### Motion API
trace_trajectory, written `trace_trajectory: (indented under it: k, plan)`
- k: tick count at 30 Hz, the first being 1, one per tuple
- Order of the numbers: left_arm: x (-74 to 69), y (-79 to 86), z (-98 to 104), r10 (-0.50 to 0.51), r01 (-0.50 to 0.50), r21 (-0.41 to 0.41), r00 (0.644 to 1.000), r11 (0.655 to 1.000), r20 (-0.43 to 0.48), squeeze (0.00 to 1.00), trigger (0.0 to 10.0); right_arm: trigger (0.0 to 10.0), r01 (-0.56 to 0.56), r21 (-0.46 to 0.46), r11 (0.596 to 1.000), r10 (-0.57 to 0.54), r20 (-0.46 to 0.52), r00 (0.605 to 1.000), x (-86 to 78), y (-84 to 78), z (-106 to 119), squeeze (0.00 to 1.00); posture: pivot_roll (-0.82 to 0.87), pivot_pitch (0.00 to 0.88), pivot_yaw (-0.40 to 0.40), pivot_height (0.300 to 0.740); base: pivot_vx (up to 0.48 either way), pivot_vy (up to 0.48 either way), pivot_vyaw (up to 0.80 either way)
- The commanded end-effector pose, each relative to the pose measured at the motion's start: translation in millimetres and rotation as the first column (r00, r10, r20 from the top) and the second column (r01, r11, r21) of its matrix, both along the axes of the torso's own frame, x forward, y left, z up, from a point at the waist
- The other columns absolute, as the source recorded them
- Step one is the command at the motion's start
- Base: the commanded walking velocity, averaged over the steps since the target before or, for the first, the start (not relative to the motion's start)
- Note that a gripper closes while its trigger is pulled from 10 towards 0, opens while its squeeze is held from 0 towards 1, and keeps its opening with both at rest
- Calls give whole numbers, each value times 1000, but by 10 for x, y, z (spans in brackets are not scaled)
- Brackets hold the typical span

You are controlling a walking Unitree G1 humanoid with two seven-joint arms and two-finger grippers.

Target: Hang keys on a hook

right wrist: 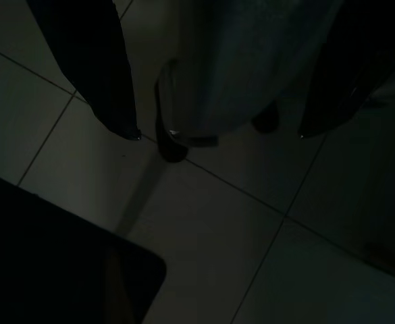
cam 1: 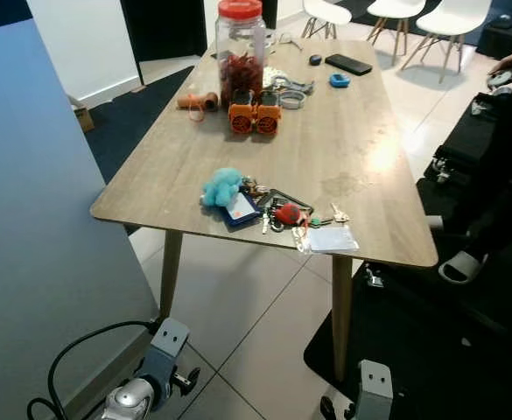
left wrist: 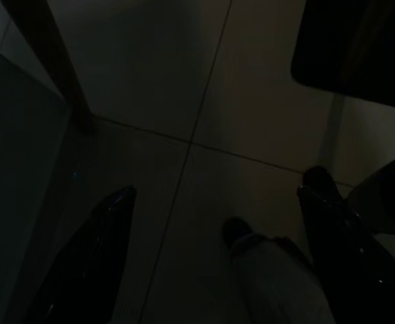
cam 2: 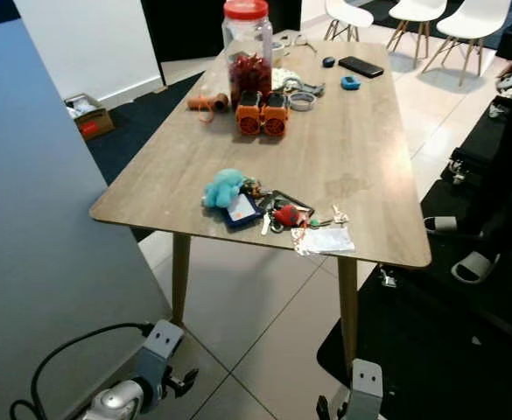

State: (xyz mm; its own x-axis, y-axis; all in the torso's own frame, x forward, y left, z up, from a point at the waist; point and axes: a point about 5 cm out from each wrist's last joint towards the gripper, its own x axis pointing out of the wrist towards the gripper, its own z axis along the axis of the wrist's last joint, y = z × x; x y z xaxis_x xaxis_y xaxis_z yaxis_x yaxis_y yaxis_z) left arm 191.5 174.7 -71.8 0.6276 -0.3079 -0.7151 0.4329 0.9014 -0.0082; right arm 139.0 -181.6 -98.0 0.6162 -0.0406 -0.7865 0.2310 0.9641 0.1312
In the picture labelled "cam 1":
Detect silver keys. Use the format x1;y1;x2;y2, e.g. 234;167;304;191
325;203;351;225

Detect black floor mat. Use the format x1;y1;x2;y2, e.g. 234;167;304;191
304;175;512;420

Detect clear plastic pouch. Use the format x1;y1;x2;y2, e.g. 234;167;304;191
305;225;361;256

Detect blue card holder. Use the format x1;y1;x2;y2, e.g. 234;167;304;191
223;192;263;230

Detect light wooden table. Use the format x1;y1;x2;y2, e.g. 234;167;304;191
90;39;438;382

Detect orange box with round grille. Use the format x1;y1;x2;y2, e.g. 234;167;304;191
255;91;283;137
229;90;256;137

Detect open cardboard box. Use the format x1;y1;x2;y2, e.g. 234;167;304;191
67;94;96;134

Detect clear tape roll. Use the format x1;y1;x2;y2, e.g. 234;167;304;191
278;88;306;109

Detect person in black clothes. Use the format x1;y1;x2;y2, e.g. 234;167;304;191
426;33;512;286

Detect grey metal clip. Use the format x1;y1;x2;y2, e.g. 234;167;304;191
273;74;315;95

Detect pile of white beads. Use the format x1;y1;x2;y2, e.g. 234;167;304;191
263;66;288;88

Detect clear jar with red lid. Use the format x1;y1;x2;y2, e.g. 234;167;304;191
215;0;268;109

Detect black smartphone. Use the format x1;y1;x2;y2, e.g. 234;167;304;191
325;53;374;76

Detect black door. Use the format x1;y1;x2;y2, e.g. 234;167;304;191
120;0;209;63

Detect grey handheld controller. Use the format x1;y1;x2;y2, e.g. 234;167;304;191
486;70;512;94

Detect white chair with wooden legs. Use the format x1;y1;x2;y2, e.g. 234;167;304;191
302;0;354;41
402;0;494;85
366;0;428;59

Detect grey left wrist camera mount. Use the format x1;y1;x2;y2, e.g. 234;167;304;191
138;318;192;388

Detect red keychain charm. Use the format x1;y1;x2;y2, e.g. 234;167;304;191
273;203;305;228

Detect teal plush keychain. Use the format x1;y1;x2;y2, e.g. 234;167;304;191
201;168;245;208

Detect black strap loop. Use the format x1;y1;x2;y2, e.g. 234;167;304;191
256;188;314;233

